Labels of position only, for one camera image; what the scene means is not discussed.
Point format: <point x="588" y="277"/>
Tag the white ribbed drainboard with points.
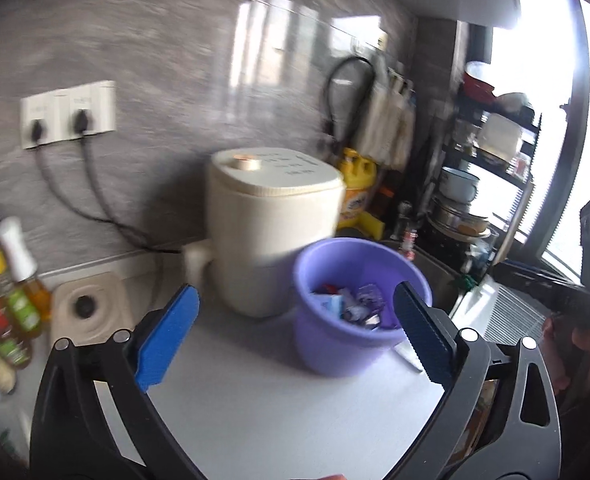
<point x="515" y="310"/>

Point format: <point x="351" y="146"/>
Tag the steel pan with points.
<point x="455" y="215"/>

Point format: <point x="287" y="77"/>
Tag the cream rice cooker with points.
<point x="265" y="240"/>

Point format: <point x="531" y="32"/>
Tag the black plug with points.
<point x="81" y="122"/>
<point x="38" y="130"/>

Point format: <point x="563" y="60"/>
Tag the hanging white bags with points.
<point x="385" y="125"/>

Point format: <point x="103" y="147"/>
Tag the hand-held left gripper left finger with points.
<point x="170" y="330"/>

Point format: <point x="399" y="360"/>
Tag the yellow detergent bottle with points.
<point x="357" y="185"/>

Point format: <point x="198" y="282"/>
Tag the small red-label bottle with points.
<point x="409" y="240"/>

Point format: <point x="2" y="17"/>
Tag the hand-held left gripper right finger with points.
<point x="425" y="335"/>

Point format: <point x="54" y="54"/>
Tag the steel sink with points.
<point x="437" y="272"/>

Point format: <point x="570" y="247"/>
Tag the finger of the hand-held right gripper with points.
<point x="550" y="292"/>

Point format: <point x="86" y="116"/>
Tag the purple plastic bucket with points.
<point x="320" y="340"/>

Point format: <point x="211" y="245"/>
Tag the cream induction cooker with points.
<point x="100" y="305"/>

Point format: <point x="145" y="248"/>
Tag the pile of wrappers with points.
<point x="360" y="305"/>

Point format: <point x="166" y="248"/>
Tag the yellow-capped green-label bottle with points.
<point x="20" y="305"/>

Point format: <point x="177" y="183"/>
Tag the red pot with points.
<point x="477" y="85"/>

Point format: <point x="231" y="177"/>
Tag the white-capped oil bottle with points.
<point x="17" y="255"/>

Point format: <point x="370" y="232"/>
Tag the black dish rack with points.
<point x="495" y="167"/>

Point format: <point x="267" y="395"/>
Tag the white enamel pot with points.
<point x="457" y="187"/>

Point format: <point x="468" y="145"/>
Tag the white box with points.
<point x="500" y="135"/>

